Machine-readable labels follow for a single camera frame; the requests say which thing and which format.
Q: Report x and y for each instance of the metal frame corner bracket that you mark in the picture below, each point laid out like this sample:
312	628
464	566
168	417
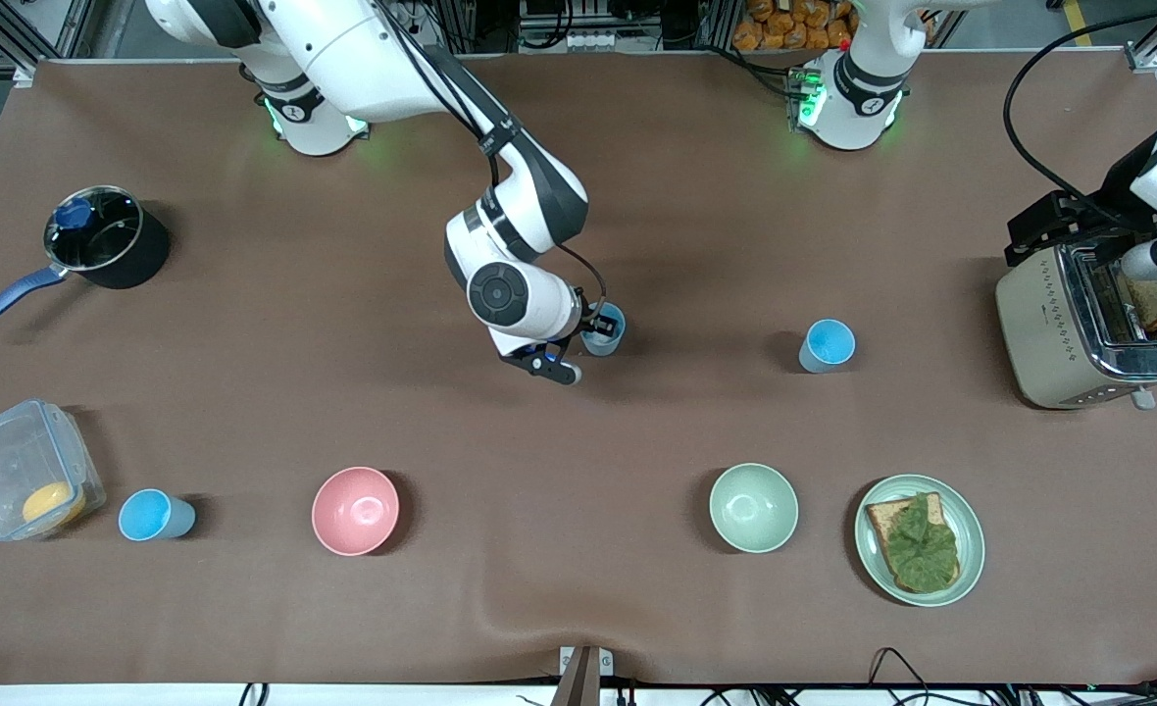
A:
1145	57
25	75

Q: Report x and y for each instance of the clear plastic food container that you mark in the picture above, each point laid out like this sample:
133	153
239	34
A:
10	461

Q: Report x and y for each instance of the yellow round fruit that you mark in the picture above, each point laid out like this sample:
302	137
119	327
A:
51	502

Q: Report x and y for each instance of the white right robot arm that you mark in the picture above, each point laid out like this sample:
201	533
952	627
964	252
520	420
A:
363	59

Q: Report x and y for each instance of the metal table clamp bracket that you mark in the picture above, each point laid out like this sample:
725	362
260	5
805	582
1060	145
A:
583	677

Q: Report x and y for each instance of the brown toast slice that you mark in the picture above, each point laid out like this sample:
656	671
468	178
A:
882	515

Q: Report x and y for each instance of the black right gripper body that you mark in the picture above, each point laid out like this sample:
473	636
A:
589	320

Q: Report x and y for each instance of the beige and chrome toaster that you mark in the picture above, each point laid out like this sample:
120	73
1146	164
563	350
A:
1044	333

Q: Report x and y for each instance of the bag of orange bread rolls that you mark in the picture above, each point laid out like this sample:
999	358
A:
784	29

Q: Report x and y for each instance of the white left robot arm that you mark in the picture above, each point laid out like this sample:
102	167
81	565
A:
858	108

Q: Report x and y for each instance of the pink bowl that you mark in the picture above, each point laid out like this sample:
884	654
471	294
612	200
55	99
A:
355	510

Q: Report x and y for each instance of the light blue plastic cup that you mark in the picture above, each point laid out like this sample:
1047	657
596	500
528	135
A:
152	517
827	345
606	345

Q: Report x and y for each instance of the white power strip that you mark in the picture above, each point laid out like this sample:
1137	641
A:
578	41

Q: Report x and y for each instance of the pale green bowl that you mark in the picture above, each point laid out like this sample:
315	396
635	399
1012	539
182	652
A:
753	508

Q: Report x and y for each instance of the glass lid with blue knob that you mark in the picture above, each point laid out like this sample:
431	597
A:
108	240

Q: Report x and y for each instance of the green lettuce leaf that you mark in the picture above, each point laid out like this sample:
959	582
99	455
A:
922	549

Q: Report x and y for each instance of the pale green plate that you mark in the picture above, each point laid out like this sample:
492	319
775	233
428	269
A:
971	539

